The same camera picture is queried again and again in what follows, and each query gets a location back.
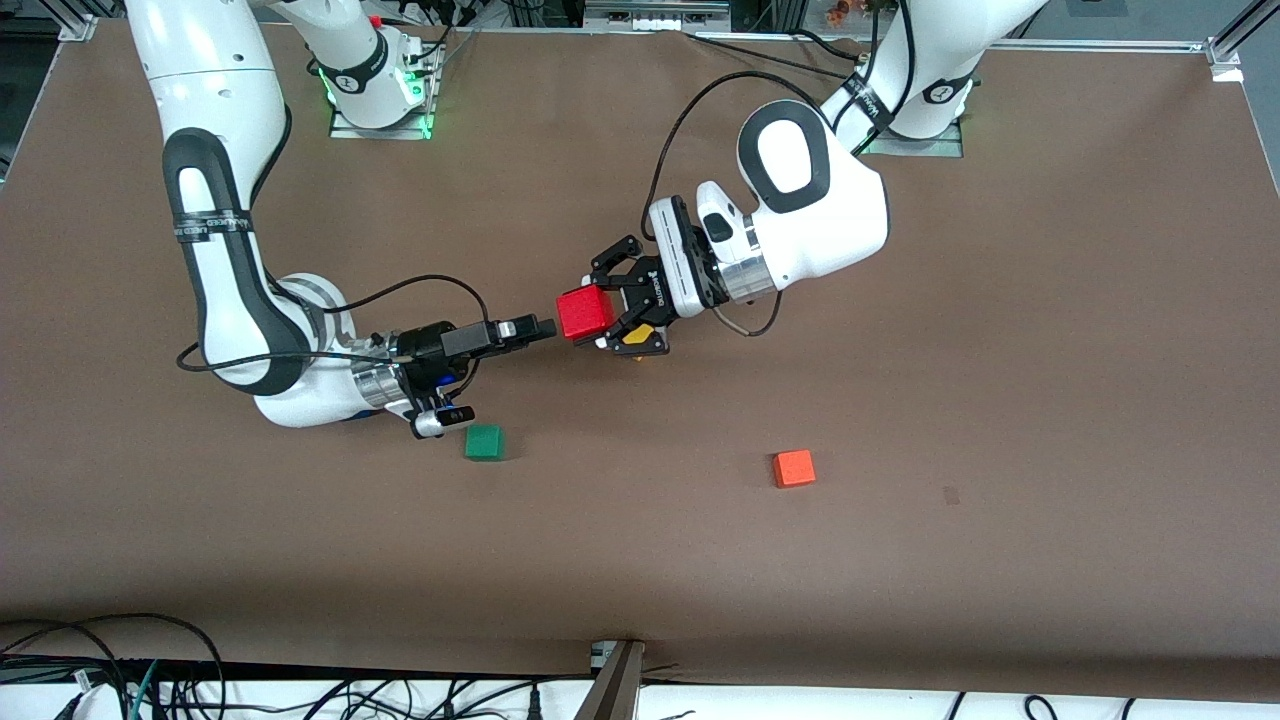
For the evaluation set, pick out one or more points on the red wooden block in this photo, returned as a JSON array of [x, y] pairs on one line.
[[585, 315]]

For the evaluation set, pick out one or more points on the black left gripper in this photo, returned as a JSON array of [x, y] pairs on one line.
[[633, 283]]

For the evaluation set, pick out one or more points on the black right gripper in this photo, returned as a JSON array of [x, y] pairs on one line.
[[428, 342]]

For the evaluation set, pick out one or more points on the brown paper table cover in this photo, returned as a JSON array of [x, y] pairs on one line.
[[640, 560]]

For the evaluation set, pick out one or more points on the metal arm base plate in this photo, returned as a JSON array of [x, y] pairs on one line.
[[925, 148], [385, 132]]

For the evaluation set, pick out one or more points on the yellow wooden block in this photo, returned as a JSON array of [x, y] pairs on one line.
[[638, 333]]

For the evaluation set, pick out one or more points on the green wooden block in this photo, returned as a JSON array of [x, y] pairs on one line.
[[484, 443]]

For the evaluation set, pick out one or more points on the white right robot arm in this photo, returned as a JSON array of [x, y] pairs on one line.
[[225, 300]]

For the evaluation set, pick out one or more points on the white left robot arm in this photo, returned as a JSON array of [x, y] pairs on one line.
[[830, 220]]

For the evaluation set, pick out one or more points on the aluminium frame rail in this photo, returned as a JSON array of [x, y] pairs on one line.
[[1100, 44]]

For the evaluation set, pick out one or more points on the aluminium corner bracket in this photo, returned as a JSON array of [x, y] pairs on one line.
[[1227, 60]]

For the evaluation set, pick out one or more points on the aluminium profile post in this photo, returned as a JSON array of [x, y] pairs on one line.
[[610, 695]]

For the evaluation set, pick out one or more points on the white power strip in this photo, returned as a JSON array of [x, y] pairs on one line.
[[655, 15]]

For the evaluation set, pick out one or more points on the orange wooden block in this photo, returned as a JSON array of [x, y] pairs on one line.
[[794, 469]]

